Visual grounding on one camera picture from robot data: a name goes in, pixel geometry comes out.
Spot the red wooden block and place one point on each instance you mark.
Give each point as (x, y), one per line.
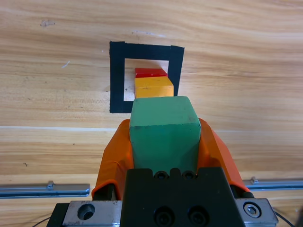
(149, 72)

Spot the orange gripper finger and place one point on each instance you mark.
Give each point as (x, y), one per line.
(215, 153)
(113, 160)

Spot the green wooden block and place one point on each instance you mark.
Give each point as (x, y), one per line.
(164, 134)

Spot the black tape square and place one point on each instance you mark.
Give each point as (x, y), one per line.
(117, 78)

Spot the metal table edge rail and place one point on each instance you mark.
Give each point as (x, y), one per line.
(42, 190)
(277, 184)

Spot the yellow wooden block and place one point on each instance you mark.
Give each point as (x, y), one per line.
(154, 88)

